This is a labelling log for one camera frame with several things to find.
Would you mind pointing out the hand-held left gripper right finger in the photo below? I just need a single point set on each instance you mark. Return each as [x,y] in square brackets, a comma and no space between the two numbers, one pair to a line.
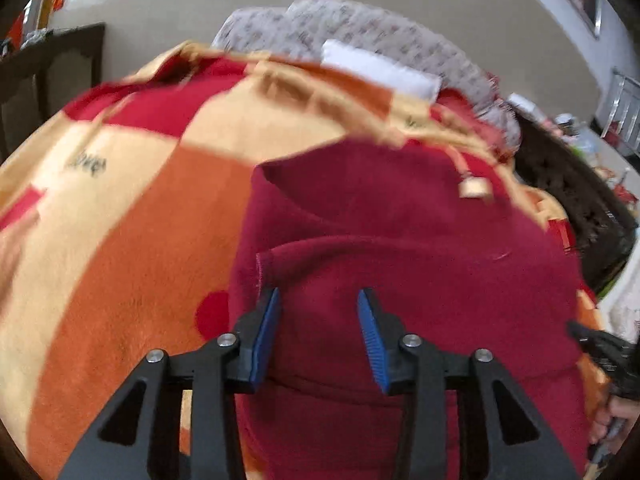
[372,342]

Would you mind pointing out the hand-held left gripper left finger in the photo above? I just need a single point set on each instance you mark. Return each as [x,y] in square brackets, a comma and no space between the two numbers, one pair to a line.
[264,342]

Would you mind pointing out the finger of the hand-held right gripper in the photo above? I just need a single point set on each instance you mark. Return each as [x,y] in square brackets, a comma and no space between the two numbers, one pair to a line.
[582,334]

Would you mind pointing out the dark red fleece garment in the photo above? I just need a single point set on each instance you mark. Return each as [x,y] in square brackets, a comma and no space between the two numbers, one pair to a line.
[400,240]

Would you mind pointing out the person's right hand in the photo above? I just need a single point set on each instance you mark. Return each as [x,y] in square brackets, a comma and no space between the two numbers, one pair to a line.
[617,412]

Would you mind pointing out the carved dark wooden furniture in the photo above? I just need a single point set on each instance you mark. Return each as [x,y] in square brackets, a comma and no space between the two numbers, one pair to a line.
[570,200]

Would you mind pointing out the orange red cream printed blanket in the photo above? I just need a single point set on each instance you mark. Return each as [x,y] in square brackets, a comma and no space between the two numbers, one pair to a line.
[140,220]

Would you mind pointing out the beige blanket tag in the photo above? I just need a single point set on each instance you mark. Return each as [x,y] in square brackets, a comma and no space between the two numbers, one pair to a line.
[472,188]

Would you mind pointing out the metal rack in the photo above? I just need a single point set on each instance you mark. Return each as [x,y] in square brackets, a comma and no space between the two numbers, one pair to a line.
[625,107]

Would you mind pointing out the white cloth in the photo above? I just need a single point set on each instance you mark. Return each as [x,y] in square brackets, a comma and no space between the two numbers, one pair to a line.
[382,70]

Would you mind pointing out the dark wooden cabinet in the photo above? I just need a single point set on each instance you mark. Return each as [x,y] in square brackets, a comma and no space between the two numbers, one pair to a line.
[45,80]

